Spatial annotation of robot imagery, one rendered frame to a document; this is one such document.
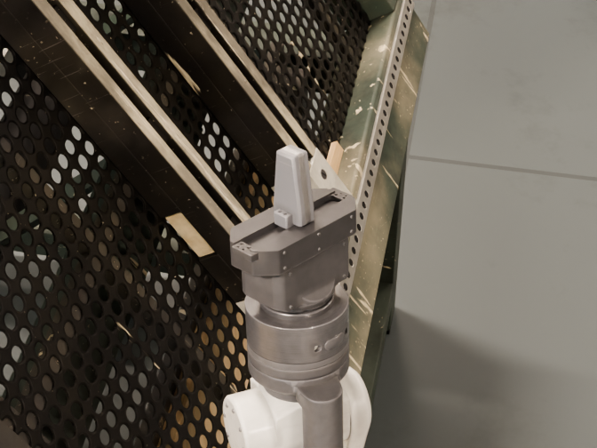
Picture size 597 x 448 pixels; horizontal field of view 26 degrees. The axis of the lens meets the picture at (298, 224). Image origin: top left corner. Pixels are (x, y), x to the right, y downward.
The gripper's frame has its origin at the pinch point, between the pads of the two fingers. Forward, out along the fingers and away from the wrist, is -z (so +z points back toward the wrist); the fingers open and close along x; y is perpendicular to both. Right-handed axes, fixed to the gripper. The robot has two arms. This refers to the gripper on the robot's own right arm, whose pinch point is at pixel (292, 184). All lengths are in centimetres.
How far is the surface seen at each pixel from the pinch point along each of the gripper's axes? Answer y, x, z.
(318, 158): 55, -60, 39
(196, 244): 49, -30, 38
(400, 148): 65, -91, 51
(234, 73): 59, -47, 22
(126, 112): 51, -22, 16
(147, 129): 50, -24, 19
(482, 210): 106, -173, 112
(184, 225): 50, -29, 35
